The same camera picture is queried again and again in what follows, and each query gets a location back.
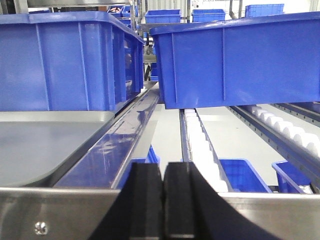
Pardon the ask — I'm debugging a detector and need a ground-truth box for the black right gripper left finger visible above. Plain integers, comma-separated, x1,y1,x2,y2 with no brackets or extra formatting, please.
89,163,162,240

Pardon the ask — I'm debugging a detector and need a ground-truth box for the small blue bin lower centre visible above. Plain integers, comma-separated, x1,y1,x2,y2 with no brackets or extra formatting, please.
219,158,272,193

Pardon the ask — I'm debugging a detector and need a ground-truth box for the distant blue crate far right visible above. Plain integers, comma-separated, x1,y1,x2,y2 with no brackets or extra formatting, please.
245,3,284,18

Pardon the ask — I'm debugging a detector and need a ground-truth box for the stainless steel shelf beam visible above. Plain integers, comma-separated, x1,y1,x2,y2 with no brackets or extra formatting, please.
0,187,320,240

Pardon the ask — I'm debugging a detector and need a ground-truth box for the silver metal tray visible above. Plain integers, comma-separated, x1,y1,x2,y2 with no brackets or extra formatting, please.
0,111,115,187

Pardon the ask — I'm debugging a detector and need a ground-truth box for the distant blue bin right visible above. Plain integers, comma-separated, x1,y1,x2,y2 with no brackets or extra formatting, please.
192,9,226,23

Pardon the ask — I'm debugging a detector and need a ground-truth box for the white roller track centre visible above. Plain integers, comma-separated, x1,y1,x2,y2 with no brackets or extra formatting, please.
179,108,233,193

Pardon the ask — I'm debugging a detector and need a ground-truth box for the small blue bin lower left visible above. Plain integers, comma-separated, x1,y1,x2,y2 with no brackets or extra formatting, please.
116,145,161,189

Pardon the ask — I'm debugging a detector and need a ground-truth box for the small blue bin lower right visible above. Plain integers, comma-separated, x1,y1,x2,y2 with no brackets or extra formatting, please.
271,160,313,194

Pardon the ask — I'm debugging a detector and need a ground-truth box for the large blue bin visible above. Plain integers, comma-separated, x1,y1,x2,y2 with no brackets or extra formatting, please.
150,12,320,109
0,11,145,111

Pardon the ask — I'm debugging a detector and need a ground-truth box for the distant blue bin centre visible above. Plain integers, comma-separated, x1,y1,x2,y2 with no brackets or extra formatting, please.
144,9,181,24

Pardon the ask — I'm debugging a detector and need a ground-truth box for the small blue bin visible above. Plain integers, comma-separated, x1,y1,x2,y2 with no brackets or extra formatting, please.
219,158,272,193
116,145,161,189
271,160,313,194

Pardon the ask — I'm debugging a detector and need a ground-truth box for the white roller track right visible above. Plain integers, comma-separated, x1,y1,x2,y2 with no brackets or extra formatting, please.
228,105,320,187

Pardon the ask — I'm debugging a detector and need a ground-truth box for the blue guide rail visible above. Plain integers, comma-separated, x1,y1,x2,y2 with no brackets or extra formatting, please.
55,88,160,189

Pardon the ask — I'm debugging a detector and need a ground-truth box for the large blue bin left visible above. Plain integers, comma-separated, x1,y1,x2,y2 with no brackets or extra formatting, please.
0,11,145,111

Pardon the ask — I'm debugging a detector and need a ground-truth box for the distant blue bin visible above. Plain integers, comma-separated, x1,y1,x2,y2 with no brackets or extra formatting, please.
144,9,181,24
192,9,226,23

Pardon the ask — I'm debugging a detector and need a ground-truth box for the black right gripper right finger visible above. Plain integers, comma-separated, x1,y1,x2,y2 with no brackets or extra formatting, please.
164,162,277,240

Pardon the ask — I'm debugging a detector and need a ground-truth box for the white roller track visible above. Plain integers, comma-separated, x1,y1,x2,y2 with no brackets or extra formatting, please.
179,108,233,193
228,105,320,187

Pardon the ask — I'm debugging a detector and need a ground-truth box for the large blue bin right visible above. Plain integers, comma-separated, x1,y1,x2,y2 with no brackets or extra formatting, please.
150,12,320,109

